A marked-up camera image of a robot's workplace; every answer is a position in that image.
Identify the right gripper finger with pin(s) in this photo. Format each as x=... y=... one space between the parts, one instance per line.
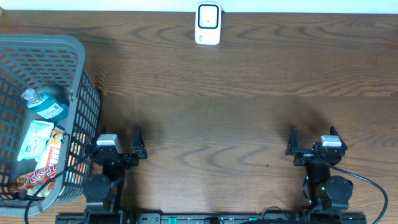
x=334 y=132
x=293 y=145

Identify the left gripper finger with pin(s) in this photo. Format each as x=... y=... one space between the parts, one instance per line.
x=138 y=145
x=101 y=131

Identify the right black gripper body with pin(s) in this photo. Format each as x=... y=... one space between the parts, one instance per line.
x=304 y=158

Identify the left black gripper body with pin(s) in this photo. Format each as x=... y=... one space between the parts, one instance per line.
x=128 y=160

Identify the yellow snack bag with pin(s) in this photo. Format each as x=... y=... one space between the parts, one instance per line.
x=49 y=158

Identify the blue mouthwash bottle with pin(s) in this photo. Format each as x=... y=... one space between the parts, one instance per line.
x=45 y=105

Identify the light green wipes packet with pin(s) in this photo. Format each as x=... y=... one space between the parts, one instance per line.
x=35 y=140

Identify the orange chocolate bar wrapper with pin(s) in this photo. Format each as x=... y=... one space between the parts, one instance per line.
x=32 y=179

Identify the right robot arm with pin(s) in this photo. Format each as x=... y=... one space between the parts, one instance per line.
x=327 y=194

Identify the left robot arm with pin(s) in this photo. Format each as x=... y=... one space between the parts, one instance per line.
x=103 y=191

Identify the white barcode scanner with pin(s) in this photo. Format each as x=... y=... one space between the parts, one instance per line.
x=208 y=23

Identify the grey plastic basket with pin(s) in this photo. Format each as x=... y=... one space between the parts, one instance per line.
x=54 y=64

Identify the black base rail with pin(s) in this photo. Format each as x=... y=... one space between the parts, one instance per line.
x=155 y=218

